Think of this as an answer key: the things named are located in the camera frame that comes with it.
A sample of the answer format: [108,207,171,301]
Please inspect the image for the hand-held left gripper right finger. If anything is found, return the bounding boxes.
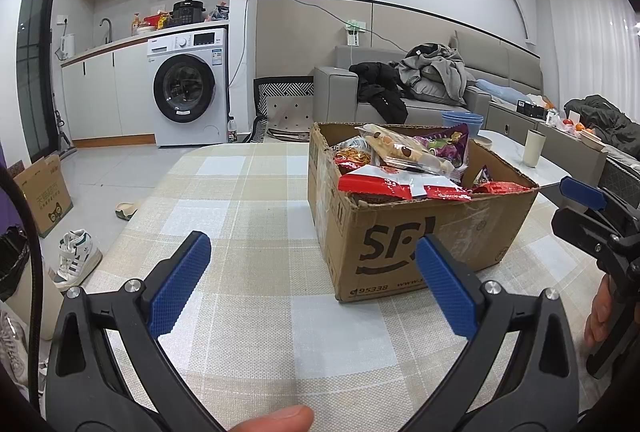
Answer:
[405,234,593,432]

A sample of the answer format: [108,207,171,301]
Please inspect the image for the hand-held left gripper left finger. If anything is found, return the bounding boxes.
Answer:
[45,231,226,432]

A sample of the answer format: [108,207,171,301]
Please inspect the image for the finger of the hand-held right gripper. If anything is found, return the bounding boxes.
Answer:
[559,177,640,233]
[551,207,626,257]

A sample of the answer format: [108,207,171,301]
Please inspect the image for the brown cardboard box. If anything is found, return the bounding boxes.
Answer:
[307,122,541,303]

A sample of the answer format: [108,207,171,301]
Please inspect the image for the red patterned snack packet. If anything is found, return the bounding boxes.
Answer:
[472,166,538,195]

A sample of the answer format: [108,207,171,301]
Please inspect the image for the red cookie packet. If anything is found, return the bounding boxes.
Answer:
[337,164,473,205]

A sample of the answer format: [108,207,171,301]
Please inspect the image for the purple grape snack packet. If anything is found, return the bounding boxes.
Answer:
[415,124,470,183]

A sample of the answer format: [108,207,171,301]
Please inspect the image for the clear biscuit packet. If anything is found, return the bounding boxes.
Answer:
[357,124,456,175]

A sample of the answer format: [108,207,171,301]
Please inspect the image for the red chip packet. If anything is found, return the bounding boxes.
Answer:
[332,137,373,175]

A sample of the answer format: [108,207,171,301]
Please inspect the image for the person's right hand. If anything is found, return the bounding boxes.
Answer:
[584,274,613,348]

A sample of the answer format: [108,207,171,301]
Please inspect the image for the person's left hand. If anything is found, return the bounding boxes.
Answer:
[222,404,315,432]

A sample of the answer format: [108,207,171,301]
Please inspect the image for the white marble side table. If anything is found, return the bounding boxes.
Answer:
[470,129,608,203]

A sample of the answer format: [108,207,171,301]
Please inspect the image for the cream cup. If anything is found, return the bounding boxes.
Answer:
[522,128,547,167]

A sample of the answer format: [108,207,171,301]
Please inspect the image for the dark green jacket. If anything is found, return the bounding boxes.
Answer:
[565,94,640,157]

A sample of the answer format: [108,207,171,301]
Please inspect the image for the grey low cabinet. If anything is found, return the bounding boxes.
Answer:
[487,102,608,185]

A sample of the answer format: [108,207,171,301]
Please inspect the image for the white green sneaker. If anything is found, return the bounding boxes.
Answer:
[51,229,103,291]

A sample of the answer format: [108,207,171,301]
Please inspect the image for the light blue blanket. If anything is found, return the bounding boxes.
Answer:
[475,79,531,105]

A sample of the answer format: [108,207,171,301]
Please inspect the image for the blue bowl stack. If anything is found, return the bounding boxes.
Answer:
[441,110,485,135]

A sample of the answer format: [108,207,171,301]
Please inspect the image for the small green-print cardboard box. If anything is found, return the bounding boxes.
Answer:
[14,152,75,239]

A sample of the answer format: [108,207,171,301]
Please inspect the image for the white curtain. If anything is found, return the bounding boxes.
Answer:
[542,0,640,113]

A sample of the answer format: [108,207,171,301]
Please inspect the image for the black plastic bag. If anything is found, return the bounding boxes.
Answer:
[0,224,31,303]

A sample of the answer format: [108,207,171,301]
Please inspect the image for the white washing machine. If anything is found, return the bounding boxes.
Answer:
[146,28,230,147]

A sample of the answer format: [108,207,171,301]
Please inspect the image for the grey clothes pile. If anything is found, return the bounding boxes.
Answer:
[396,42,478,105]

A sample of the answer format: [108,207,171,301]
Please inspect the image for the stick mop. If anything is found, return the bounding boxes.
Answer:
[50,26,76,157]

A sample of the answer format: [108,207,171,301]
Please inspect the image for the white kitchen base cabinet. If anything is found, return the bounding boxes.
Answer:
[61,39,156,145]

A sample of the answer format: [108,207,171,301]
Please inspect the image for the black jacket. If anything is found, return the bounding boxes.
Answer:
[348,60,410,125]

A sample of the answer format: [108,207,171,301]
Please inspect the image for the black white patterned cushion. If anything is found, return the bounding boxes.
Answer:
[252,76,316,143]

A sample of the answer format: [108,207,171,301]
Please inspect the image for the grey sofa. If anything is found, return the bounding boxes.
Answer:
[313,29,546,137]

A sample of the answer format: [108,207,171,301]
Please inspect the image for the dark glass door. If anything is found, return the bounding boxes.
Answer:
[15,0,66,157]

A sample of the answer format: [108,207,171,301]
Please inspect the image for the black pressure cooker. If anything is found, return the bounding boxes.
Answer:
[172,0,206,25]

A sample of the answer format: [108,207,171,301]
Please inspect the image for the white wall outlet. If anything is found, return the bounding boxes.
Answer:
[344,19,368,46]

